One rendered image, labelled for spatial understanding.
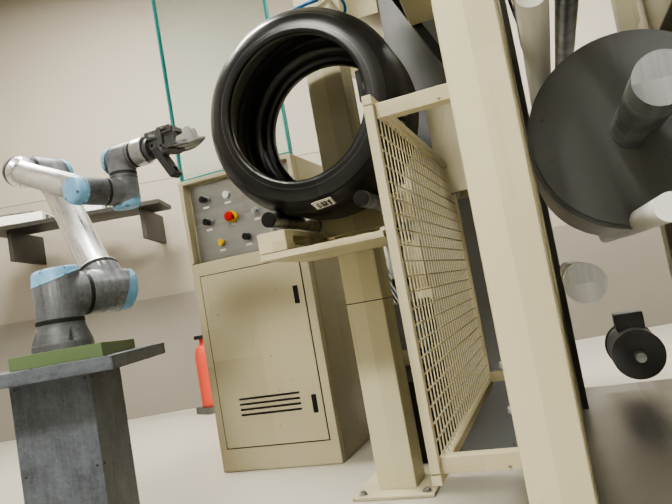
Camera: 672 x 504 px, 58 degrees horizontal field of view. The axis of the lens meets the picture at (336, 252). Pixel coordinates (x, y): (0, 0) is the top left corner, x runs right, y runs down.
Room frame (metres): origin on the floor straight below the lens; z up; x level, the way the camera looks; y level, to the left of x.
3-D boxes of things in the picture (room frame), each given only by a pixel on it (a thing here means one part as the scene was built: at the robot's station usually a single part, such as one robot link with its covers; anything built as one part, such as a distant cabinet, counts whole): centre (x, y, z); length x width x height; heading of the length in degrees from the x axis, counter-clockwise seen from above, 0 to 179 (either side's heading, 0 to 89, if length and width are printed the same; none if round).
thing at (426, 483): (2.06, -0.08, 0.01); 0.27 x 0.27 x 0.02; 70
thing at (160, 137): (1.93, 0.49, 1.24); 0.12 x 0.08 x 0.09; 71
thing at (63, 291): (1.99, 0.92, 0.82); 0.17 x 0.15 x 0.18; 140
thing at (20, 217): (4.39, 2.20, 1.61); 0.34 x 0.33 x 0.09; 90
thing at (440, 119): (1.90, -0.45, 1.05); 0.20 x 0.15 x 0.30; 160
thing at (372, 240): (1.82, -0.02, 0.80); 0.37 x 0.36 x 0.02; 70
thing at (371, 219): (1.98, -0.08, 0.90); 0.40 x 0.03 x 0.10; 70
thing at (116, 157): (1.99, 0.65, 1.23); 0.12 x 0.09 x 0.10; 71
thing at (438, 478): (1.49, -0.25, 0.65); 0.90 x 0.02 x 0.70; 160
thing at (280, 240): (1.86, 0.11, 0.83); 0.36 x 0.09 x 0.06; 160
